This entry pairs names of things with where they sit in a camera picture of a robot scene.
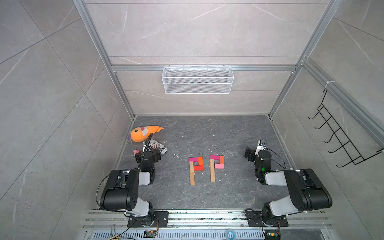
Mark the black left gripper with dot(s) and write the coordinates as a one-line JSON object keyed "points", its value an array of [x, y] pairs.
{"points": [[156, 156]]}

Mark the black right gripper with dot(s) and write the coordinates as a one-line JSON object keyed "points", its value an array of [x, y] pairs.
{"points": [[252, 154]]}

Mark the pink block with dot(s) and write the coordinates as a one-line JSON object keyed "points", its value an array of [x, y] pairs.
{"points": [[219, 166]]}

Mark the magenta block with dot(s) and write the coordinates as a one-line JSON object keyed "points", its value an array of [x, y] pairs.
{"points": [[195, 159], [215, 157]]}

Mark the wooden block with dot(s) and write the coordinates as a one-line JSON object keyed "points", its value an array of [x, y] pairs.
{"points": [[212, 174], [191, 164], [212, 164], [192, 178]]}

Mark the red block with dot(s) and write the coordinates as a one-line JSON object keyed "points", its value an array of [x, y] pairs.
{"points": [[198, 168]]}

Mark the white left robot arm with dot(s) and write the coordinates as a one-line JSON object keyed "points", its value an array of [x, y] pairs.
{"points": [[121, 192]]}

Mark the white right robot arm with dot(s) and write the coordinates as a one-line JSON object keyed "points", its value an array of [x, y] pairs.
{"points": [[306, 191]]}

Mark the small printed packet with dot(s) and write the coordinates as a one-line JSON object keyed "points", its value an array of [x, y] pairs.
{"points": [[158, 147]]}

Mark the orange plush toy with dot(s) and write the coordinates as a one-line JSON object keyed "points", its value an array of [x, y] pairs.
{"points": [[140, 134]]}

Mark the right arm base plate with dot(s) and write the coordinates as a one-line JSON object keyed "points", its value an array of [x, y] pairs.
{"points": [[260, 219]]}

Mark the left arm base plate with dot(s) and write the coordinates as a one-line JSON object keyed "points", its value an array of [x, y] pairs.
{"points": [[153, 220]]}

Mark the aluminium rail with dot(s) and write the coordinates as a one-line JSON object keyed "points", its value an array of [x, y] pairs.
{"points": [[207, 219]]}

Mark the black wire hook rack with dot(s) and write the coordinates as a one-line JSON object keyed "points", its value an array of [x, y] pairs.
{"points": [[345, 144]]}

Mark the white wire basket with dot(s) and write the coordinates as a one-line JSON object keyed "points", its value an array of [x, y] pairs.
{"points": [[197, 80]]}

